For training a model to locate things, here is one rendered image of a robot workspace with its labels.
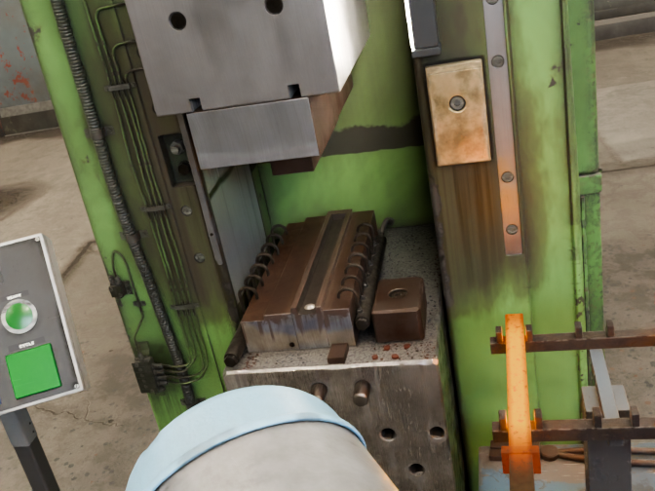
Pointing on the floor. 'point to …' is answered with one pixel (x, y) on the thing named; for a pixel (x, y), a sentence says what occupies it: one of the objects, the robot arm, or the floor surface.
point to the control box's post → (29, 450)
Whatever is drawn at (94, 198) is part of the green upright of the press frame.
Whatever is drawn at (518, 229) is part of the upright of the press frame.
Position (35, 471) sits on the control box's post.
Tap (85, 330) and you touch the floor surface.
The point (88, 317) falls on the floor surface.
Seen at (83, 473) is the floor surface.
